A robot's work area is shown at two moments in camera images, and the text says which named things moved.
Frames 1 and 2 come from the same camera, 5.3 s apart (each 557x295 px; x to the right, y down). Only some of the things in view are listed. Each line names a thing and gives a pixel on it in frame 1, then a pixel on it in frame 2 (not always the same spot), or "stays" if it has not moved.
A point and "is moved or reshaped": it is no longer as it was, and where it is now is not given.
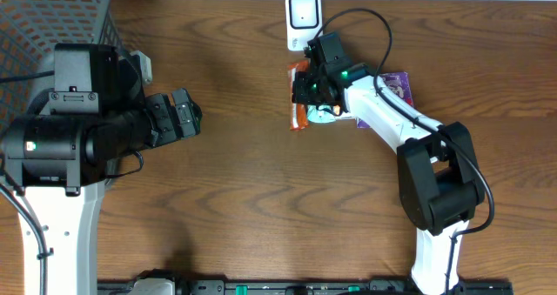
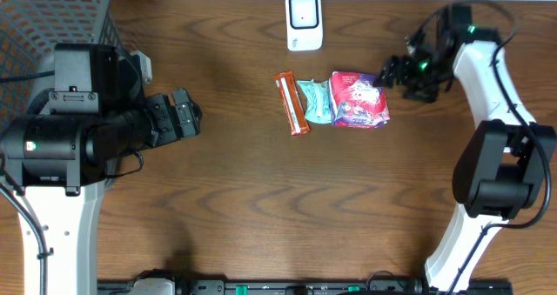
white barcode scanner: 304,16 stays
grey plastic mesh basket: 34,16 stays
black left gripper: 172,117 stays
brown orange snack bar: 298,111 is moved or reshaped
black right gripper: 298,93 → 403,64
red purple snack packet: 399,82 is moved or reshaped
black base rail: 302,287 stays
